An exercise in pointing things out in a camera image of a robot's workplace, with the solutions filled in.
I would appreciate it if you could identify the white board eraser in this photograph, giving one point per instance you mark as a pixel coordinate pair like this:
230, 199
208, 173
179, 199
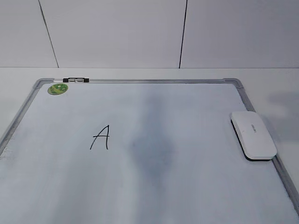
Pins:
256, 141

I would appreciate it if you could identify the round green magnet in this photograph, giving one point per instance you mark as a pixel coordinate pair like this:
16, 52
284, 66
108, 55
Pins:
57, 89

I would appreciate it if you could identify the white board with grey frame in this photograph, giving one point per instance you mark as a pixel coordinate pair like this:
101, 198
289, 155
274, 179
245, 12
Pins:
137, 152

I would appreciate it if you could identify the black and clear frame clip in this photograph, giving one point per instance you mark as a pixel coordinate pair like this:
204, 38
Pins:
75, 80

